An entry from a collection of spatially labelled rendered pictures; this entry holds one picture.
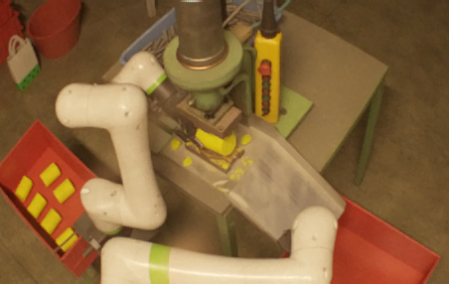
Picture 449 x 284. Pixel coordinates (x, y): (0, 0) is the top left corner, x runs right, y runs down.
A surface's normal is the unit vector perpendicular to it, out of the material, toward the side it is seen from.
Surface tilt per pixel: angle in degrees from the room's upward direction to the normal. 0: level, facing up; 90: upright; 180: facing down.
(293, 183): 30
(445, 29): 0
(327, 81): 0
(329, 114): 0
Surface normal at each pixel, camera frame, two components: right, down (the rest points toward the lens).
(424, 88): -0.04, -0.56
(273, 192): 0.37, -0.24
